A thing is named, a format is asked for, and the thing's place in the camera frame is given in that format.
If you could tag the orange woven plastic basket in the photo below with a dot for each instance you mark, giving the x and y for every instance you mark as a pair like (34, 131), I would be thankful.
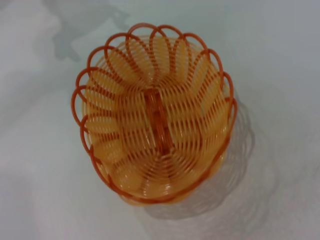
(155, 120)

